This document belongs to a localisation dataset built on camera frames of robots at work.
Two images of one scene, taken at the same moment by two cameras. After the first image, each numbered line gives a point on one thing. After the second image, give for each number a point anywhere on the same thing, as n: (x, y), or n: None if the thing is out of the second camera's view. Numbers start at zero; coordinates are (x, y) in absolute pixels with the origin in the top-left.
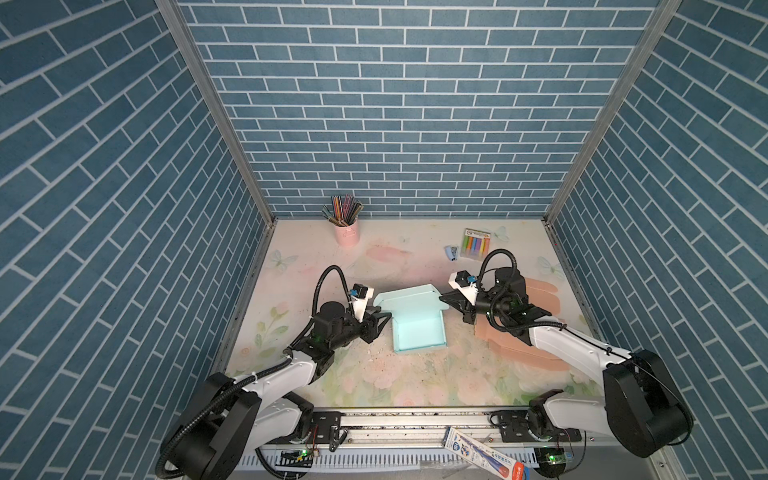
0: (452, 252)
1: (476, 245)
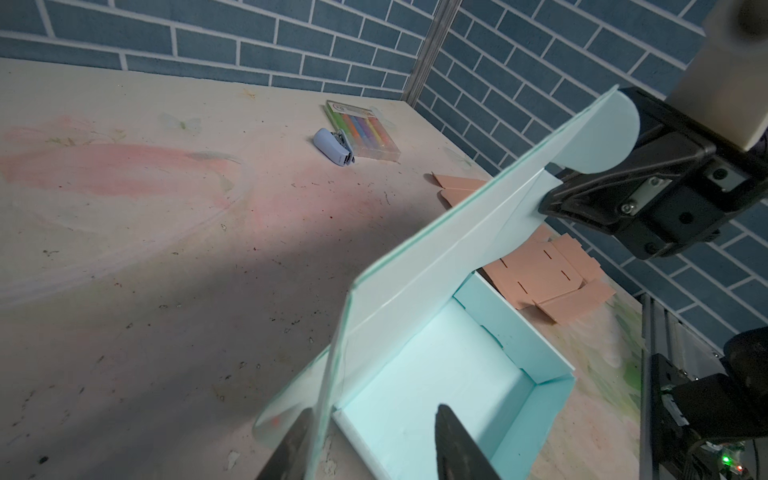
0: (335, 146)
1: (369, 132)
